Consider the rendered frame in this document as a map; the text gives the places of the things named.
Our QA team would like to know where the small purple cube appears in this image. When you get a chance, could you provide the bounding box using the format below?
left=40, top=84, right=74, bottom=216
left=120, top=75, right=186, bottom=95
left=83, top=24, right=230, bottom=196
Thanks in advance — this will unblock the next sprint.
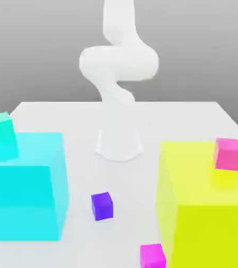
left=90, top=192, right=114, bottom=222

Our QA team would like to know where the small pink cube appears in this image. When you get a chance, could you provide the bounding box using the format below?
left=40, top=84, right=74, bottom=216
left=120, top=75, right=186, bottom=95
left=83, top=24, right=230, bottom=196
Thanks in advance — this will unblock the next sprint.
left=213, top=137, right=238, bottom=172

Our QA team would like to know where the small teal cube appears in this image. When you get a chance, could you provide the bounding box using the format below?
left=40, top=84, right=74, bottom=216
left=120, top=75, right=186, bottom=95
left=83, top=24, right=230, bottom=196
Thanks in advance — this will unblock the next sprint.
left=0, top=111, right=19, bottom=161

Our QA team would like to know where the small magenta cube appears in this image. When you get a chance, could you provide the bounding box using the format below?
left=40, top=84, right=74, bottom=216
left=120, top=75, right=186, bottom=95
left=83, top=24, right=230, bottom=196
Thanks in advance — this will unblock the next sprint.
left=139, top=243, right=167, bottom=268

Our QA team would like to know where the large cyan box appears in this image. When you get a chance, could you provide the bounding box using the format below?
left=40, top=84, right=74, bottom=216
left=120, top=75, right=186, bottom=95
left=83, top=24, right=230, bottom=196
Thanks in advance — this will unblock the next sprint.
left=0, top=132, right=70, bottom=242

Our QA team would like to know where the large yellow box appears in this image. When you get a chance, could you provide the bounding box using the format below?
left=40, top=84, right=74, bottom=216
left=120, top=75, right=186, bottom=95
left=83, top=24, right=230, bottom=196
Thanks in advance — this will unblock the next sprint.
left=155, top=141, right=238, bottom=268

